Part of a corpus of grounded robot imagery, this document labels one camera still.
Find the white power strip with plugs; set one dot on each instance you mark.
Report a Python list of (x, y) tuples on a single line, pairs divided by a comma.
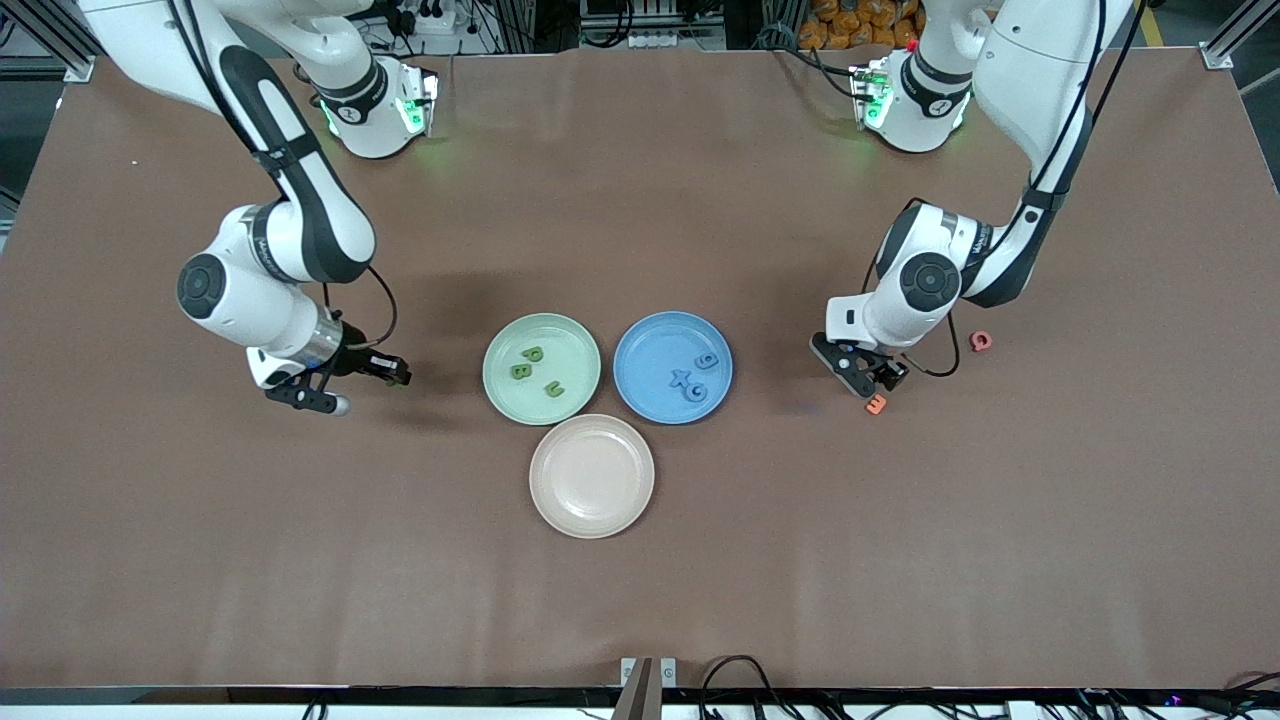
[(437, 18)]

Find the aluminium frame post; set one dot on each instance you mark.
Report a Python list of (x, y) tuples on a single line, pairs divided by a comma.
[(80, 70), (1217, 55)]

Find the red letter G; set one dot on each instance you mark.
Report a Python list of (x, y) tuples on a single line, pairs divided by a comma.
[(980, 340)]

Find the blue letter X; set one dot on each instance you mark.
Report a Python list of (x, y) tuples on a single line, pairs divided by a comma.
[(683, 378)]

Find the green letter U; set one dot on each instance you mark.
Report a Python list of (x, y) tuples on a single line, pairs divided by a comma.
[(553, 389)]

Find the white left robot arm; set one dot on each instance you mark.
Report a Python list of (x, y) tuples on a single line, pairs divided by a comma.
[(880, 320)]

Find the long white power strip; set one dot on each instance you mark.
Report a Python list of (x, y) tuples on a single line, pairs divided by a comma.
[(660, 40)]

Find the orange letter E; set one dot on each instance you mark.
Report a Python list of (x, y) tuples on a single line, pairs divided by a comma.
[(876, 405)]

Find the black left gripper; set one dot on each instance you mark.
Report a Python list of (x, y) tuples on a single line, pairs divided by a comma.
[(889, 374)]

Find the beige round plate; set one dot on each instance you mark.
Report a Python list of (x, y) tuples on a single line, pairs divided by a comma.
[(591, 476)]

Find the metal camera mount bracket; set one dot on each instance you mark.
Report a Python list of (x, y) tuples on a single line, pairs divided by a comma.
[(648, 690)]

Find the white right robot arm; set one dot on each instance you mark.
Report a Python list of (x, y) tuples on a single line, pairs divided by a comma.
[(250, 290)]

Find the black table edge rail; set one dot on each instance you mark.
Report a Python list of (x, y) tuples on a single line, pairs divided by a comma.
[(400, 695)]

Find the blue round plate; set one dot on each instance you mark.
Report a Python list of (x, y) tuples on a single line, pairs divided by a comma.
[(650, 350)]

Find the green round plate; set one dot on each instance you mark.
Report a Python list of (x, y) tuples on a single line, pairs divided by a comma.
[(560, 345)]

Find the blue digit nine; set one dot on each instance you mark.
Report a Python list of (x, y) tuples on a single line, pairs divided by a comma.
[(708, 361)]

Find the pile of orange bags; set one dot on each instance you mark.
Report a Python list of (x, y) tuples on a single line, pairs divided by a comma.
[(845, 25)]

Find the blue letter G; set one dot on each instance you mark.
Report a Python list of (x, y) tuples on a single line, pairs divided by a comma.
[(697, 391)]

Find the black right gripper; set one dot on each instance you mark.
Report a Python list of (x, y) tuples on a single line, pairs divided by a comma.
[(353, 359)]

